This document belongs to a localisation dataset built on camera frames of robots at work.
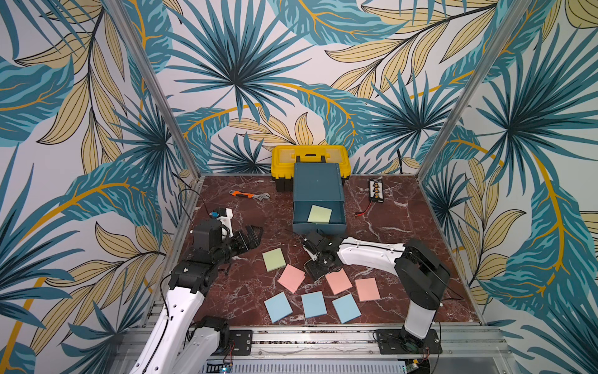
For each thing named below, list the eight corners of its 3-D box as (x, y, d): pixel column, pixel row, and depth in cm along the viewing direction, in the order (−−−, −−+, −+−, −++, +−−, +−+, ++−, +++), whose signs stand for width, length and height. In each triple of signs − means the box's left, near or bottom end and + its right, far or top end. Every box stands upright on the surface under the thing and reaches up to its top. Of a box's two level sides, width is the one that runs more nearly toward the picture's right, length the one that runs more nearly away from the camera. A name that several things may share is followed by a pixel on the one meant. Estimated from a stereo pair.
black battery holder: (369, 201, 113) (370, 198, 111) (369, 180, 122) (370, 177, 120) (382, 203, 112) (384, 200, 110) (381, 182, 121) (383, 178, 119)
